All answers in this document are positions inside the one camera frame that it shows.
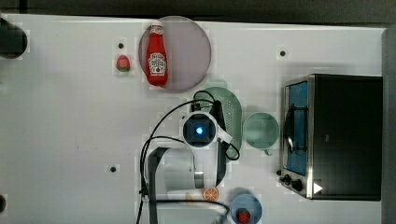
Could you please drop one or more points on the white gripper with camera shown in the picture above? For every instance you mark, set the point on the white gripper with camera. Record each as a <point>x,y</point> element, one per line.
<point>202,129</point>

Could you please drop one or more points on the green plastic strainer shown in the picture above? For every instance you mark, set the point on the green plastic strainer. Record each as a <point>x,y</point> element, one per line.
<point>232,114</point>

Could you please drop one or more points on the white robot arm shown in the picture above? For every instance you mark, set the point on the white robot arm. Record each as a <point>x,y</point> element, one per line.
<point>199,164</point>

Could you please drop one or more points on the green plastic cup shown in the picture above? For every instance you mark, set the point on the green plastic cup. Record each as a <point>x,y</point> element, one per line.
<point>261,130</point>

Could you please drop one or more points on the orange slice toy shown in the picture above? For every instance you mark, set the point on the orange slice toy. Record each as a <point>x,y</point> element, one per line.
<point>211,194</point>

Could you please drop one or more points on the toy banana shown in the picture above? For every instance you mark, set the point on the toy banana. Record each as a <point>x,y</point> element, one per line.
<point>189,199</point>

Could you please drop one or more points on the pink round plate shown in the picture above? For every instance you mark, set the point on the pink round plate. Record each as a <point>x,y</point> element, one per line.
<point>188,51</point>

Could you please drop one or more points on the red plush ketchup bottle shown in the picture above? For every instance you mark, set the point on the red plush ketchup bottle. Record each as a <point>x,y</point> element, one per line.
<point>156,58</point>

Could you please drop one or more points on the blue small bowl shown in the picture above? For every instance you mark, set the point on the blue small bowl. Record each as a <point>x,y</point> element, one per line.
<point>248,202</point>

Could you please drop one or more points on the red strawberry in bowl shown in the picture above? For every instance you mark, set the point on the red strawberry in bowl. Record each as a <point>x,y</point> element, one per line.
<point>243,216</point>

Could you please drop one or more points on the red toy strawberry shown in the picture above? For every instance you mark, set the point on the red toy strawberry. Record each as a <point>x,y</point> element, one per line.
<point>123,63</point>

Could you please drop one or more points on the silver toaster oven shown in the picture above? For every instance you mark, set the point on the silver toaster oven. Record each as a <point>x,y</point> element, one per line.
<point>332,136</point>

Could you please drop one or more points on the black cylinder at left edge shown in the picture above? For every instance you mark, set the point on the black cylinder at left edge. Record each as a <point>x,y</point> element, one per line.
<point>13,40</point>

